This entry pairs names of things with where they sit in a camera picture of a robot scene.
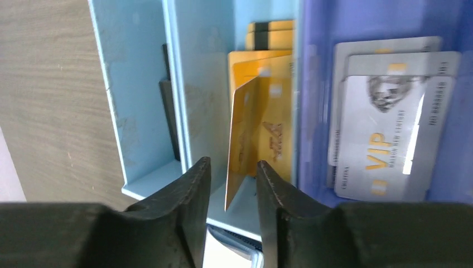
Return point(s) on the blue three-compartment organizer tray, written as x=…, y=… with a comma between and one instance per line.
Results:
x=165, y=69

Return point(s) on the silver VIP cards stack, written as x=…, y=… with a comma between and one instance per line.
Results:
x=389, y=104

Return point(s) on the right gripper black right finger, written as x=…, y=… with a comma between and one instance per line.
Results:
x=298, y=231

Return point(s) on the gold credit card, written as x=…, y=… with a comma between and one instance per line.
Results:
x=240, y=139

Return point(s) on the blue card holder wallet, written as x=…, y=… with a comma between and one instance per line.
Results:
x=227, y=249

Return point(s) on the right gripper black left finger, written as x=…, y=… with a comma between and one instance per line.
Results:
x=166, y=229

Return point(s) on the gold cards stack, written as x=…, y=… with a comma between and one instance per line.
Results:
x=268, y=57

